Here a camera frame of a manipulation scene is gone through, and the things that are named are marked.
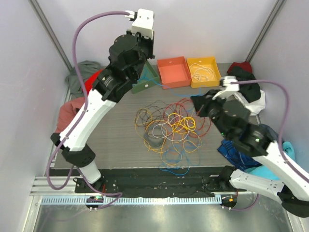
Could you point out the yellow plastic bin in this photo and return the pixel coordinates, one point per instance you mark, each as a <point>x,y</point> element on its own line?
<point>204,72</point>

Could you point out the aluminium frame post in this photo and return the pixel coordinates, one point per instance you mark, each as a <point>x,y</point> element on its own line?
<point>275,11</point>
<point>50,32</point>

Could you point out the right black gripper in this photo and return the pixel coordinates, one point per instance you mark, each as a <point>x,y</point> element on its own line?
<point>202,102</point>

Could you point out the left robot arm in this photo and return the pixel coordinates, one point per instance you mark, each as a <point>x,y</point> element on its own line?
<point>108,89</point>

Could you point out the black cloth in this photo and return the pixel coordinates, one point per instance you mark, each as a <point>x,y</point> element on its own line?
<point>251,92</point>

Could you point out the slotted cable duct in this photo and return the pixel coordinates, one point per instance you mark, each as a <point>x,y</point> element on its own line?
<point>93,200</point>

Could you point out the dark red cloth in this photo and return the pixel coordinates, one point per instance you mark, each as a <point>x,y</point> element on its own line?
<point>244,65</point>

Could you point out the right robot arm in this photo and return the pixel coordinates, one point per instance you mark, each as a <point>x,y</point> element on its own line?
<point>291,191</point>

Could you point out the blue plaid shirt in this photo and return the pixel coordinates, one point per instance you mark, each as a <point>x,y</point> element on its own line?
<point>236,158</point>

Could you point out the pink cloth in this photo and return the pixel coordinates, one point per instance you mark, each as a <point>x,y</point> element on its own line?
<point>67,113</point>

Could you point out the orange plastic bin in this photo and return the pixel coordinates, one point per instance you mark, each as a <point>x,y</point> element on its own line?
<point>174,72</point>

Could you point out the green plastic bin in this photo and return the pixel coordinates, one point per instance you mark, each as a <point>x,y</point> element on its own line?
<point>149,78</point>

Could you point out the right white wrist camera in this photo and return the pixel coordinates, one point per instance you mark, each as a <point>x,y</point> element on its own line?
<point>229,86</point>

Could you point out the left aluminium frame post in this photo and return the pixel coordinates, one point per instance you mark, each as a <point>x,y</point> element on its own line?
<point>50,32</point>

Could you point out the white cloth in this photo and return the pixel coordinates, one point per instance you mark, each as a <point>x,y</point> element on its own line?
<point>254,107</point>

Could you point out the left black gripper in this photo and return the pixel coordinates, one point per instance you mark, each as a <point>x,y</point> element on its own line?
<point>149,42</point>

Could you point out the grey blue cloth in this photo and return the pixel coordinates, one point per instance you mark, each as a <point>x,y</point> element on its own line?
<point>274,134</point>

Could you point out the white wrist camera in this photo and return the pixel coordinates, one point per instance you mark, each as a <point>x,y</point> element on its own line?
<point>229,86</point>
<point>143,24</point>

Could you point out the cyan cloth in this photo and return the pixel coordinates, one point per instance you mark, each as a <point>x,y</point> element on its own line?
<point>264,172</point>

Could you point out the right aluminium frame post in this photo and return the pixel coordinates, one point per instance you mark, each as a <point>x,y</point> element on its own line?
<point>275,11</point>

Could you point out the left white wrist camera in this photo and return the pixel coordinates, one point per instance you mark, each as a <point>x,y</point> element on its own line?
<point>143,24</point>

